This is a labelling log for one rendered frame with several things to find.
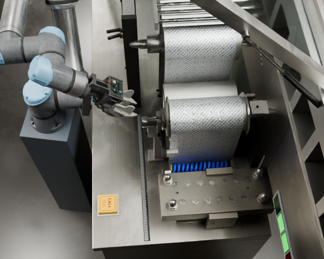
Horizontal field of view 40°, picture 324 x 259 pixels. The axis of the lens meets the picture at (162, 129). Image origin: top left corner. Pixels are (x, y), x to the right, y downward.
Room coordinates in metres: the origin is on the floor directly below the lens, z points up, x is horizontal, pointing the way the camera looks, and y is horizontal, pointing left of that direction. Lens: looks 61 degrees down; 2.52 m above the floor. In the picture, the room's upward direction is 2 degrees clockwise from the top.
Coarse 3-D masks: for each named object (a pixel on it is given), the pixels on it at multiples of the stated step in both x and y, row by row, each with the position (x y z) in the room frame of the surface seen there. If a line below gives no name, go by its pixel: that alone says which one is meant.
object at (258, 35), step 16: (192, 0) 0.56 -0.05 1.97; (208, 0) 0.56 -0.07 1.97; (224, 0) 0.58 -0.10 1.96; (224, 16) 0.56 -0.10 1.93; (240, 16) 0.57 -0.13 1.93; (320, 16) 0.82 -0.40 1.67; (240, 32) 0.57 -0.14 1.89; (256, 32) 0.57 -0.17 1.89; (272, 32) 0.59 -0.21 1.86; (320, 32) 0.76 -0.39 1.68; (256, 48) 0.56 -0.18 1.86; (272, 48) 0.57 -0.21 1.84; (288, 48) 0.58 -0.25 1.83; (288, 64) 0.58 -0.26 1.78; (304, 64) 0.58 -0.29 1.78; (288, 80) 0.56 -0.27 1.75; (320, 80) 0.59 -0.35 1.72; (304, 96) 0.57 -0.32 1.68
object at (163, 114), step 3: (162, 108) 0.77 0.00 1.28; (165, 108) 0.77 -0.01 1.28; (162, 111) 0.76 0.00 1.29; (165, 111) 0.76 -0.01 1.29; (162, 114) 0.75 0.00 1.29; (165, 114) 0.75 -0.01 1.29; (162, 117) 0.74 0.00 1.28; (165, 117) 0.74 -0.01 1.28; (162, 120) 0.73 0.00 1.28; (165, 120) 0.73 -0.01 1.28; (162, 123) 0.72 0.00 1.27; (165, 123) 0.72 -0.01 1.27; (162, 126) 0.72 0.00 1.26; (165, 126) 0.72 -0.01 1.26; (162, 129) 0.72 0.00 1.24; (165, 129) 0.72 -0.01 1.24
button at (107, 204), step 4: (100, 196) 0.60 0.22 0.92; (104, 196) 0.60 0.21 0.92; (108, 196) 0.60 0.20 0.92; (112, 196) 0.60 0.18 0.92; (116, 196) 0.60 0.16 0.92; (100, 200) 0.58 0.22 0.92; (104, 200) 0.58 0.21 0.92; (108, 200) 0.58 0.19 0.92; (112, 200) 0.58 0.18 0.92; (116, 200) 0.58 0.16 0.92; (100, 204) 0.57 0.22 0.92; (104, 204) 0.57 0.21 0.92; (108, 204) 0.57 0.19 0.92; (112, 204) 0.57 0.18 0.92; (116, 204) 0.57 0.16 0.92; (100, 208) 0.55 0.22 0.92; (104, 208) 0.55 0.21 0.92; (108, 208) 0.55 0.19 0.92; (112, 208) 0.55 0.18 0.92; (116, 208) 0.55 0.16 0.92; (100, 212) 0.53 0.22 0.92; (104, 212) 0.54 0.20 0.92; (108, 212) 0.54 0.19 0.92; (112, 212) 0.54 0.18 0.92; (116, 212) 0.54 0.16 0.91
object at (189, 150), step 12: (180, 144) 0.70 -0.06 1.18; (192, 144) 0.70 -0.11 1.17; (204, 144) 0.70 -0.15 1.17; (216, 144) 0.71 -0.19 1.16; (228, 144) 0.71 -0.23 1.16; (180, 156) 0.70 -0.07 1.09; (192, 156) 0.70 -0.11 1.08; (204, 156) 0.70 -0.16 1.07; (216, 156) 0.71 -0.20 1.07; (228, 156) 0.71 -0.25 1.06
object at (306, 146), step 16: (320, 0) 0.90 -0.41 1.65; (304, 80) 0.67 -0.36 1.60; (288, 96) 0.72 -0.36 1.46; (320, 96) 0.59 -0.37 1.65; (304, 112) 0.67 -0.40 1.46; (320, 112) 0.56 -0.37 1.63; (304, 128) 0.61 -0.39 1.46; (320, 128) 0.53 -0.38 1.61; (304, 144) 0.56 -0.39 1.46; (320, 144) 0.50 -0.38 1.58; (304, 160) 0.51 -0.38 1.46; (320, 160) 0.52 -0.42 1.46; (320, 176) 0.47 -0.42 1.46; (320, 192) 0.43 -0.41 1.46; (320, 208) 0.37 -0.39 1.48; (320, 224) 0.34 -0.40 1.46
